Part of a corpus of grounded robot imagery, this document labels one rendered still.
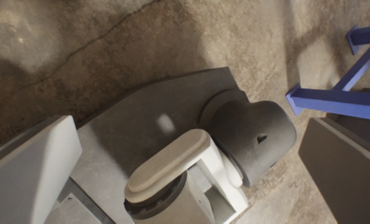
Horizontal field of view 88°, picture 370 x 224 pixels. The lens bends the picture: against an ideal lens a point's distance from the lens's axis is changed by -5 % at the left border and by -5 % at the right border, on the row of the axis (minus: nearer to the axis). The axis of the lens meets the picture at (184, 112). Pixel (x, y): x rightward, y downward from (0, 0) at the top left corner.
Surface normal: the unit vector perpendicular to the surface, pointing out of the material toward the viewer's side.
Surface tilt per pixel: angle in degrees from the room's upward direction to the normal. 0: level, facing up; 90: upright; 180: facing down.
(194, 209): 90
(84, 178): 0
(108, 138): 0
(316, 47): 0
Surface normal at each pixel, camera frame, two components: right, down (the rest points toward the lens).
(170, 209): -0.50, -0.81
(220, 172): 0.11, -0.18
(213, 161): 0.33, 0.16
